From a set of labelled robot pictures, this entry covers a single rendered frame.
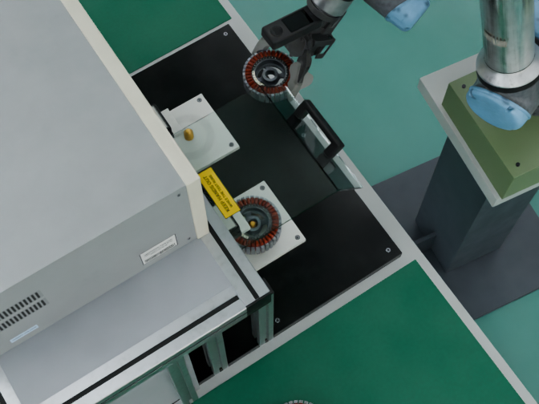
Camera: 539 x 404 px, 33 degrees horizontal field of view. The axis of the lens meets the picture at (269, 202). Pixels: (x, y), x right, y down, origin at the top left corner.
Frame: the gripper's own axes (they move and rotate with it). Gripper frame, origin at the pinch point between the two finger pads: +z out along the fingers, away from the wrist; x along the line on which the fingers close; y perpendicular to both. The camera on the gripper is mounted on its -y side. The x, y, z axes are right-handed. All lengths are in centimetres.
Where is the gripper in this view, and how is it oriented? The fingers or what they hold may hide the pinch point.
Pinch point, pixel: (268, 78)
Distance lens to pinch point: 186.8
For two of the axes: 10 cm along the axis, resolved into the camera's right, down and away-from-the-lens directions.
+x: -5.4, -7.7, 3.3
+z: -4.8, 6.1, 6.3
